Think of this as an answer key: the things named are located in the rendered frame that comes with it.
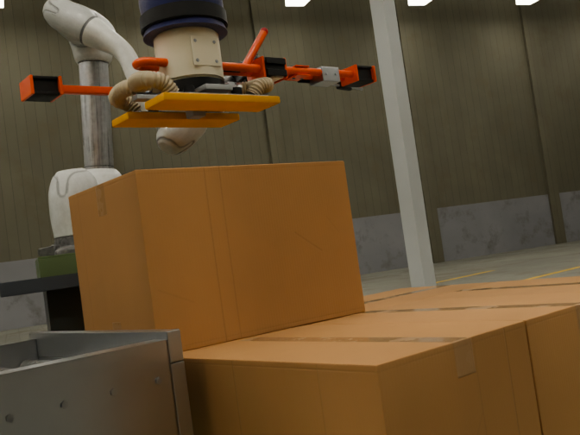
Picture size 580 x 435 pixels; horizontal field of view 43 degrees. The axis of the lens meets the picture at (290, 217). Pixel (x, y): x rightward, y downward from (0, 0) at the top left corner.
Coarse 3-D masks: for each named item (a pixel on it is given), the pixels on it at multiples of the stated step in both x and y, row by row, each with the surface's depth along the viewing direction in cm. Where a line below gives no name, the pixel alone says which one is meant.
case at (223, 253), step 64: (128, 192) 158; (192, 192) 163; (256, 192) 173; (320, 192) 185; (128, 256) 161; (192, 256) 161; (256, 256) 171; (320, 256) 183; (128, 320) 164; (192, 320) 159; (256, 320) 169; (320, 320) 180
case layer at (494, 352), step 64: (384, 320) 163; (448, 320) 147; (512, 320) 135; (576, 320) 143; (192, 384) 145; (256, 384) 129; (320, 384) 116; (384, 384) 107; (448, 384) 116; (512, 384) 127; (576, 384) 140
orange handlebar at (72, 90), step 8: (136, 64) 179; (144, 64) 179; (152, 64) 180; (160, 64) 181; (224, 64) 193; (232, 64) 195; (240, 64) 196; (248, 64) 198; (224, 72) 198; (232, 72) 199; (240, 72) 201; (248, 72) 202; (288, 72) 207; (296, 72) 208; (304, 72) 210; (312, 72) 212; (320, 72) 214; (344, 72) 220; (352, 72) 222; (288, 80) 214; (296, 80) 215; (64, 88) 194; (72, 88) 196; (80, 88) 197; (88, 88) 199; (96, 88) 200; (104, 88) 202
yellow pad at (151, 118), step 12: (120, 120) 186; (132, 120) 184; (144, 120) 186; (156, 120) 188; (168, 120) 190; (180, 120) 193; (192, 120) 195; (204, 120) 197; (216, 120) 199; (228, 120) 201
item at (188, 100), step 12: (156, 96) 170; (168, 96) 168; (180, 96) 170; (192, 96) 172; (204, 96) 174; (216, 96) 176; (228, 96) 178; (240, 96) 181; (252, 96) 183; (264, 96) 185; (276, 96) 188; (156, 108) 175; (168, 108) 176; (180, 108) 178; (192, 108) 180; (204, 108) 182; (216, 108) 184; (228, 108) 186; (240, 108) 188; (252, 108) 190; (264, 108) 192
